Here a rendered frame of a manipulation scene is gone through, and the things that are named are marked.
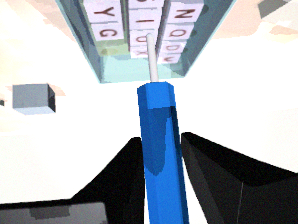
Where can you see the blue stylus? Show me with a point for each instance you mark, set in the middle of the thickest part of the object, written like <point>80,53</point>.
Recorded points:
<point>162,153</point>

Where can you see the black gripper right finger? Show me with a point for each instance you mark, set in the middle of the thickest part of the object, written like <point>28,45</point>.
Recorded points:
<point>233,188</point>

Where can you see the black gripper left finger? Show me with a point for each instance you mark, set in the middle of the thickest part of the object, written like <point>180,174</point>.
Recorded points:
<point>115,196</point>

